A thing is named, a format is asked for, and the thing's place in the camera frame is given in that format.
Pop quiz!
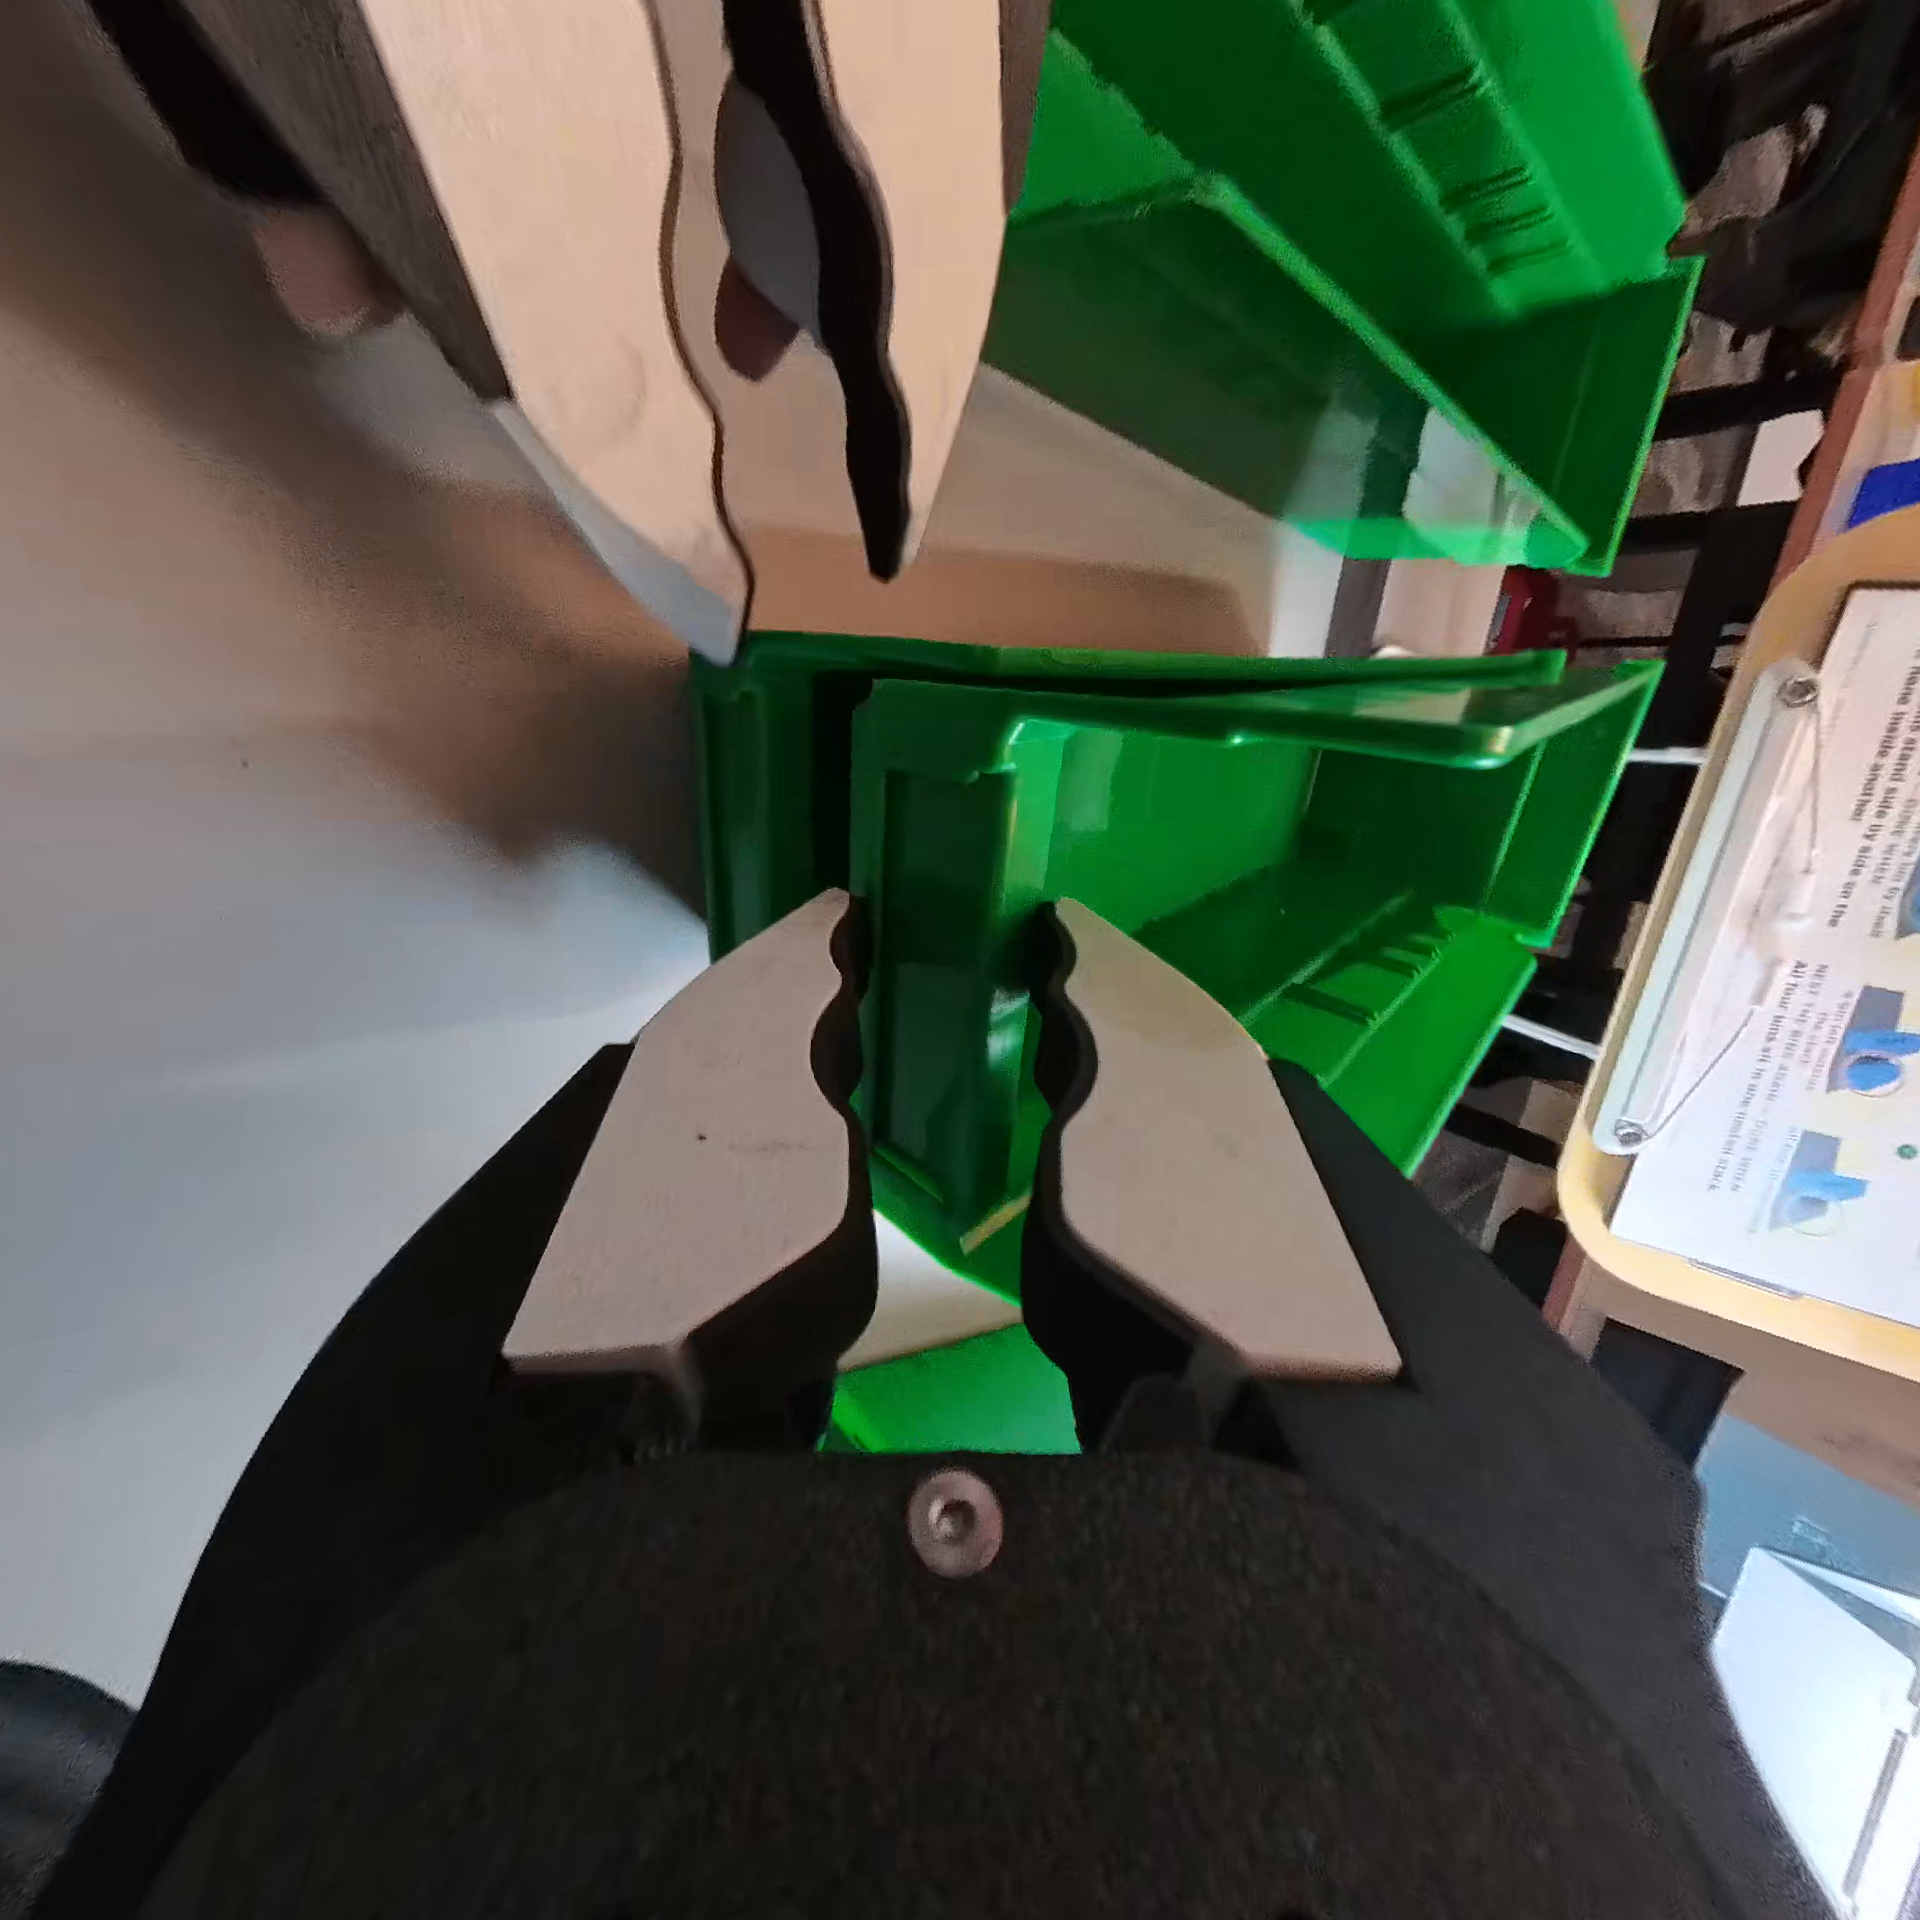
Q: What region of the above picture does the instruction sheet on stand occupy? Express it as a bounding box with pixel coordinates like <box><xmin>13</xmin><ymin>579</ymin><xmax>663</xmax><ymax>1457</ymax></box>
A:
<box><xmin>1555</xmin><ymin>511</ymin><xmax>1920</xmax><ymax>1383</ymax></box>

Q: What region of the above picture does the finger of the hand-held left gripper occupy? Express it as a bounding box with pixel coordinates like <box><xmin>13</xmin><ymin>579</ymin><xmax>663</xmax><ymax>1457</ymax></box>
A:
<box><xmin>359</xmin><ymin>0</ymin><xmax>756</xmax><ymax>666</ymax></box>
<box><xmin>719</xmin><ymin>0</ymin><xmax>1055</xmax><ymax>588</ymax></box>

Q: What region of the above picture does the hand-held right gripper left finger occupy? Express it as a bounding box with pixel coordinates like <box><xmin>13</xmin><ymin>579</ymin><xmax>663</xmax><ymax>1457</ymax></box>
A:
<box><xmin>502</xmin><ymin>888</ymin><xmax>882</xmax><ymax>1391</ymax></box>

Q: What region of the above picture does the printed instruction sheet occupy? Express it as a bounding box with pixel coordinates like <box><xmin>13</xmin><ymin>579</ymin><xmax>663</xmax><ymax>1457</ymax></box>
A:
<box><xmin>1612</xmin><ymin>585</ymin><xmax>1920</xmax><ymax>1330</ymax></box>

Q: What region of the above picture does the grey desk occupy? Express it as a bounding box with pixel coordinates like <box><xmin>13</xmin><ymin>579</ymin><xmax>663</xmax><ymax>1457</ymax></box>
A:
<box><xmin>0</xmin><ymin>0</ymin><xmax>1510</xmax><ymax>1712</ymax></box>

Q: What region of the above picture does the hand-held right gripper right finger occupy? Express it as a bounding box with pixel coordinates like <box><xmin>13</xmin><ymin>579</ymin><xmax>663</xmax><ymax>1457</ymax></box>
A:
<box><xmin>1019</xmin><ymin>900</ymin><xmax>1406</xmax><ymax>1386</ymax></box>

